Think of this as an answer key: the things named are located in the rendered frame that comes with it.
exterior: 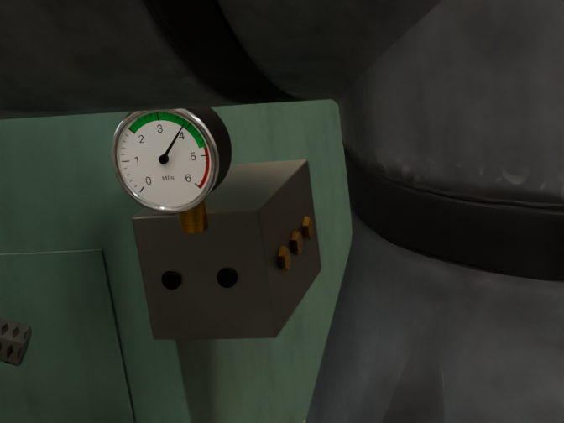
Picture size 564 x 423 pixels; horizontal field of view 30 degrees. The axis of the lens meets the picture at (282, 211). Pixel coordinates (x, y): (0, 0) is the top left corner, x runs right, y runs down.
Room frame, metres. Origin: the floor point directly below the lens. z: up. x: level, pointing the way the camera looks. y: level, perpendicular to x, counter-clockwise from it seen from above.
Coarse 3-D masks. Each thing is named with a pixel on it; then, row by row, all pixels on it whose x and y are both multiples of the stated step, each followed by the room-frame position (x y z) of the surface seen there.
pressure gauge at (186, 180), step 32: (128, 128) 0.57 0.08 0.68; (160, 128) 0.57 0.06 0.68; (192, 128) 0.56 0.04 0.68; (224, 128) 0.58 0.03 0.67; (128, 160) 0.57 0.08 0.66; (192, 160) 0.56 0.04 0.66; (224, 160) 0.57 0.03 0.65; (128, 192) 0.57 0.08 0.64; (160, 192) 0.57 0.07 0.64; (192, 192) 0.56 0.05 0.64; (192, 224) 0.58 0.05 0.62
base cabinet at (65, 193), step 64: (0, 128) 0.67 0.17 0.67; (64, 128) 0.65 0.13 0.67; (256, 128) 0.85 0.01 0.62; (320, 128) 1.05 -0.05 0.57; (0, 192) 0.67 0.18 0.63; (64, 192) 0.66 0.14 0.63; (320, 192) 1.02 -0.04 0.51; (0, 256) 0.67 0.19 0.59; (64, 256) 0.66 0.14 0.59; (128, 256) 0.64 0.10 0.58; (64, 320) 0.66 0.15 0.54; (128, 320) 0.65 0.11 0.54; (320, 320) 0.96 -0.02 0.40; (0, 384) 0.68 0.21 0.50; (64, 384) 0.66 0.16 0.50; (128, 384) 0.65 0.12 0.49; (192, 384) 0.65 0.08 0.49; (256, 384) 0.77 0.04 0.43
